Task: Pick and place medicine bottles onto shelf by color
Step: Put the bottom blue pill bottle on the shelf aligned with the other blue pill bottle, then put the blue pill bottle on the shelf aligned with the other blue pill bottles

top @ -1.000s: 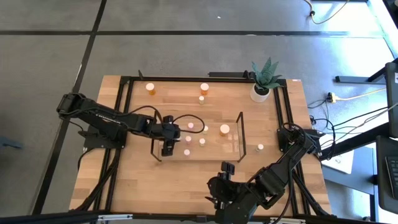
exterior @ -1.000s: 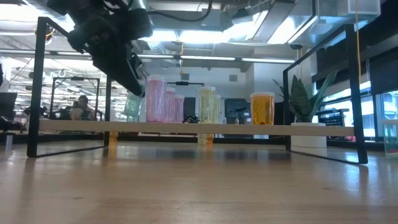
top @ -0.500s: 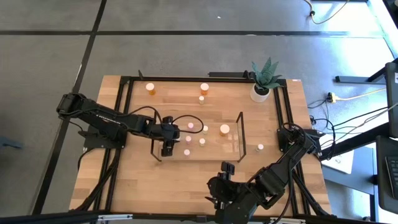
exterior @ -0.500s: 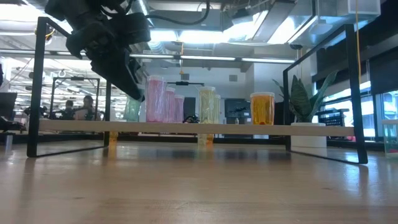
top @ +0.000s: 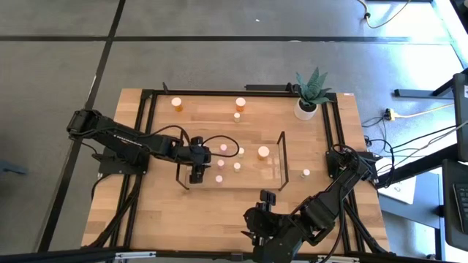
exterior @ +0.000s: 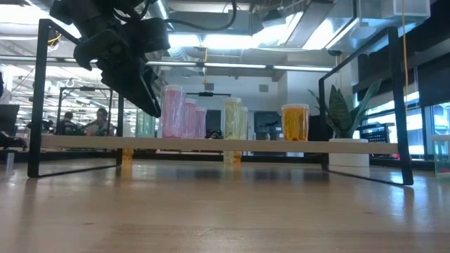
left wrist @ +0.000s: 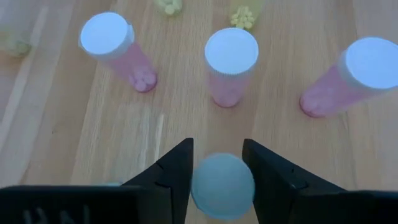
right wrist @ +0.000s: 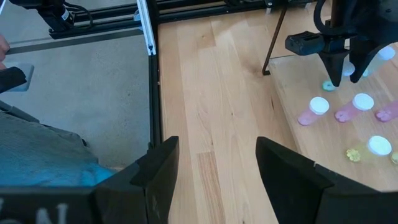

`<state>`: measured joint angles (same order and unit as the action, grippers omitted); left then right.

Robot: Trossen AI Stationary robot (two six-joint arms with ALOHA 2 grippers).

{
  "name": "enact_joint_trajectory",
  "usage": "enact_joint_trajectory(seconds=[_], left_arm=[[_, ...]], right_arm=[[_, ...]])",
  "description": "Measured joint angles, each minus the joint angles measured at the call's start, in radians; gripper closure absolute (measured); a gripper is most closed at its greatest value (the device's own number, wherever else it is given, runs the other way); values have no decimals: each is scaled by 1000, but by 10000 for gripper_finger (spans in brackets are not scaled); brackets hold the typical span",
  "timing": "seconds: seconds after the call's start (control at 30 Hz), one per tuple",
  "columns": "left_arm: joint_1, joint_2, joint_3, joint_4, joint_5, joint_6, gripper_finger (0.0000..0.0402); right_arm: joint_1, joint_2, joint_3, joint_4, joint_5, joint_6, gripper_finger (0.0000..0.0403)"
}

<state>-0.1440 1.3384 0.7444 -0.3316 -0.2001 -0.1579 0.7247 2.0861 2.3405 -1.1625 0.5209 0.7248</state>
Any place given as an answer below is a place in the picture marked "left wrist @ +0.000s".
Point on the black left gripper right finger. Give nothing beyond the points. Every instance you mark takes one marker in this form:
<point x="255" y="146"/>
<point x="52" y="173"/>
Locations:
<point x="295" y="199"/>

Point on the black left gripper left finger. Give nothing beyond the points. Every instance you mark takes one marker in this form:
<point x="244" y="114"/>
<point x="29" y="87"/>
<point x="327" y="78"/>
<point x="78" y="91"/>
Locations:
<point x="155" y="199"/>

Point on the small teal medicine bottle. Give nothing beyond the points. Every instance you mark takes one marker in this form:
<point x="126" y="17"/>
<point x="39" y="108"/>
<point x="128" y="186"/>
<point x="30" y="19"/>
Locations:
<point x="222" y="186"/>
<point x="17" y="46"/>

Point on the small yellow medicine bottle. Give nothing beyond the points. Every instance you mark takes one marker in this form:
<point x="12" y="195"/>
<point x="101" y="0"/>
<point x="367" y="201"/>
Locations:
<point x="170" y="8"/>
<point x="242" y="18"/>

